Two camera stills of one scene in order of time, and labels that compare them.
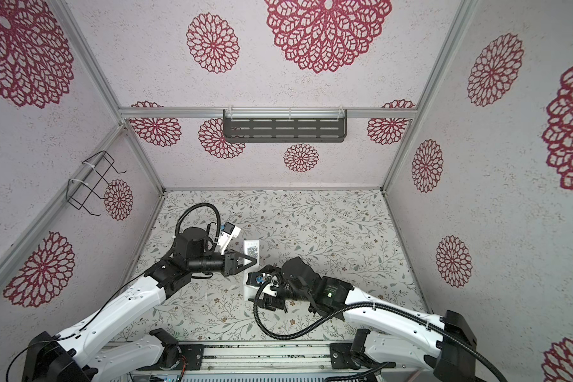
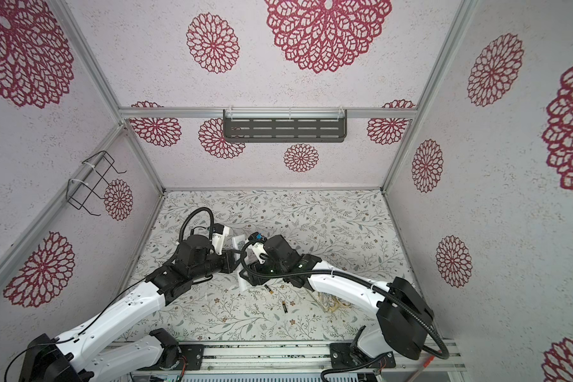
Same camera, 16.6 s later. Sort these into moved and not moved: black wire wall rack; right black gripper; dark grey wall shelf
Moved: right black gripper
Not moved: black wire wall rack; dark grey wall shelf
